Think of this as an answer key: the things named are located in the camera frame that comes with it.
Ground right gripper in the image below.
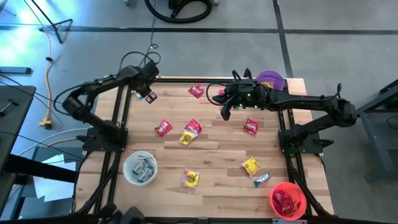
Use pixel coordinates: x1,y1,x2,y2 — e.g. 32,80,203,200
211,82,270,121

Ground white plastic bucket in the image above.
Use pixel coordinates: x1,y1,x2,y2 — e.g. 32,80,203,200
123,151,159,187

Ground yellow pink candy pack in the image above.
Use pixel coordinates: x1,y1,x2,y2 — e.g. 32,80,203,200
180,169,200,189

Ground purple pumpkin-face bucket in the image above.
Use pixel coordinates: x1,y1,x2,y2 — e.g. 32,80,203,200
256,70,285,91

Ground black tripod stand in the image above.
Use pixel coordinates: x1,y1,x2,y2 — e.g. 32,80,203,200
30,0,74,44

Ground red bowl with red packets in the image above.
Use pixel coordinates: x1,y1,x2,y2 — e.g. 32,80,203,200
269,182,307,222

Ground black flat bar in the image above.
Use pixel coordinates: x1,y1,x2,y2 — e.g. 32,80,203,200
0,66,33,75

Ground black side table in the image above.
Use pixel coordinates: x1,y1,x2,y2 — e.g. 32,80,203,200
0,84,37,175

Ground silver metal hinge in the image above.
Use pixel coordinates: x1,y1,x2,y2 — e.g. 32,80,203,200
272,218,307,224

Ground white paper sheets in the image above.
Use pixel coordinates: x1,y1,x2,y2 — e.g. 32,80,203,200
32,154,77,202

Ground grey metal cart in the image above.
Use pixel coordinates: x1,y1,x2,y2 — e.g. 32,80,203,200
356,79,398,183

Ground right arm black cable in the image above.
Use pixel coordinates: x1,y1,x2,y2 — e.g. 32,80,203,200
205,70,268,106

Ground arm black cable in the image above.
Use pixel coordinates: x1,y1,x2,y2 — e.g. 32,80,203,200
119,50,162,74
205,70,268,106

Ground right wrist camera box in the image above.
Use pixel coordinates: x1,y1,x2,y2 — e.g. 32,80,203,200
233,83,251,99

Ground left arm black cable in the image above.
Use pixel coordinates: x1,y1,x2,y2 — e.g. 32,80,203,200
119,50,162,74

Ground black aluminium table frame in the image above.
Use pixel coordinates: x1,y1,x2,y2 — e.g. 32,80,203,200
73,76,332,224

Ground black vacuum hose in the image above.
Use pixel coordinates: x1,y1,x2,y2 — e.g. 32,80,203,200
144,0,214,24

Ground yellow extension cord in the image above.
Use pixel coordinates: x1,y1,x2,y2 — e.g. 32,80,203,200
23,0,54,130

